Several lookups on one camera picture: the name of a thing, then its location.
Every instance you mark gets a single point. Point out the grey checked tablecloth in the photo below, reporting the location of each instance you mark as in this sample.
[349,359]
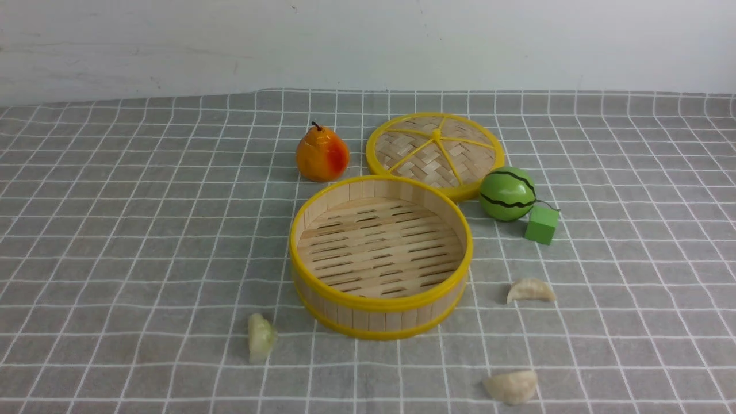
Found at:
[139,235]

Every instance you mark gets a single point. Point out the green toy watermelon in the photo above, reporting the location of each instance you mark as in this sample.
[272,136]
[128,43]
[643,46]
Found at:
[507,194]

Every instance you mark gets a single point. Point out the yellow rimmed bamboo steamer tray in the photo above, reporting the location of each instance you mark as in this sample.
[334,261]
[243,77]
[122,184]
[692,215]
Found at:
[380,258]

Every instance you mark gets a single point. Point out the white dumpling front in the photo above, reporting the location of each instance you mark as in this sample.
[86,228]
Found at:
[513,388]

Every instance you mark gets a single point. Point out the green cube block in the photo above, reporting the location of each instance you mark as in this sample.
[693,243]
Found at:
[542,224]

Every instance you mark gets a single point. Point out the orange toy pear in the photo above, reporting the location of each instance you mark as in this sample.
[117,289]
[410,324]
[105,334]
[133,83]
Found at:
[321,156]

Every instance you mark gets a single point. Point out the greenish white dumpling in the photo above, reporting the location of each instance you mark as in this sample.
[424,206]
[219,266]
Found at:
[261,338]

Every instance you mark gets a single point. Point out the woven bamboo steamer lid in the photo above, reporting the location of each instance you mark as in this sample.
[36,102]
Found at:
[448,152]

